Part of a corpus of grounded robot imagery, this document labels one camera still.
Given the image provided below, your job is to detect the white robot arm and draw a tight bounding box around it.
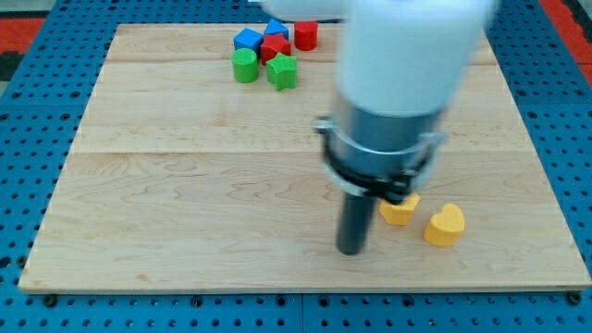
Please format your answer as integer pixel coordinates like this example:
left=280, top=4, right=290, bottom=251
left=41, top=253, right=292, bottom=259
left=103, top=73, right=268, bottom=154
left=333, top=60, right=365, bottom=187
left=260, top=0, right=499, bottom=204

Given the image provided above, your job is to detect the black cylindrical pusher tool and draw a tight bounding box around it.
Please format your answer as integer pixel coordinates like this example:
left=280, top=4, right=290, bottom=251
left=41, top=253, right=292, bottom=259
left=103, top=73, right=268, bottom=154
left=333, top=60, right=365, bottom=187
left=336, top=194, right=376, bottom=255

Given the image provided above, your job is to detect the green star block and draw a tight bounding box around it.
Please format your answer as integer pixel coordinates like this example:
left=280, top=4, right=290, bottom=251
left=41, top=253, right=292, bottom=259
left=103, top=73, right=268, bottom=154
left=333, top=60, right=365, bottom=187
left=266, top=53, right=298, bottom=91

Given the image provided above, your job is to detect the yellow pentagon block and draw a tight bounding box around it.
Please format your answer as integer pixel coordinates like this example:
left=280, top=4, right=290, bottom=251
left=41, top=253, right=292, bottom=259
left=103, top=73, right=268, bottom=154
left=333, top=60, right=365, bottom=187
left=378, top=192, right=421, bottom=226

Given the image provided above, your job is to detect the wooden board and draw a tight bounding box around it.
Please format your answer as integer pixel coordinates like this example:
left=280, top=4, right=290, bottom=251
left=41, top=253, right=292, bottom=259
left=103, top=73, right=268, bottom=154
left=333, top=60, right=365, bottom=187
left=18, top=24, right=591, bottom=294

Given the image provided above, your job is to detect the green cylinder block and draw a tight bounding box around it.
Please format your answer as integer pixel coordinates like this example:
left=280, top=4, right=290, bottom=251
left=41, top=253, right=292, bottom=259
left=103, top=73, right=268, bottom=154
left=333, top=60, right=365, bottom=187
left=231, top=48, right=259, bottom=83

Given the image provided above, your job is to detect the red star block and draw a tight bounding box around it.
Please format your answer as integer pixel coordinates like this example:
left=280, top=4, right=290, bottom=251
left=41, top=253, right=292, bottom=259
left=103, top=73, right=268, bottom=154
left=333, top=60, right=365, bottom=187
left=260, top=33, right=291, bottom=66

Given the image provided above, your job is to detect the red cylinder block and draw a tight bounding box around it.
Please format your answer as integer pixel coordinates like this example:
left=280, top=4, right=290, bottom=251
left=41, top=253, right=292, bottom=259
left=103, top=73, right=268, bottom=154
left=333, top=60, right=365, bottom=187
left=294, top=21, right=318, bottom=51

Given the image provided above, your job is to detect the blue cube block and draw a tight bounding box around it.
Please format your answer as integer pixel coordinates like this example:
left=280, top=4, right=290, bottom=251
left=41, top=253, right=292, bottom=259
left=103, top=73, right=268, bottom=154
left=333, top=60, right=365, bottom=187
left=233, top=28, right=264, bottom=56

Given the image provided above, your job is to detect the blue triangular block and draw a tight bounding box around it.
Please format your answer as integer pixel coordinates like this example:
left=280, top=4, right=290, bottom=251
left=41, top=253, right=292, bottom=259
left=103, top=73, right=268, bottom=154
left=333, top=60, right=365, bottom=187
left=264, top=18, right=290, bottom=40

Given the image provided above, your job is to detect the yellow heart block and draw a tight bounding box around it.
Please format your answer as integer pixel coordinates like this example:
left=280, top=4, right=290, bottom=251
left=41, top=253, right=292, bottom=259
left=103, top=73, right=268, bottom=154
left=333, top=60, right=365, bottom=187
left=423, top=203, right=465, bottom=247

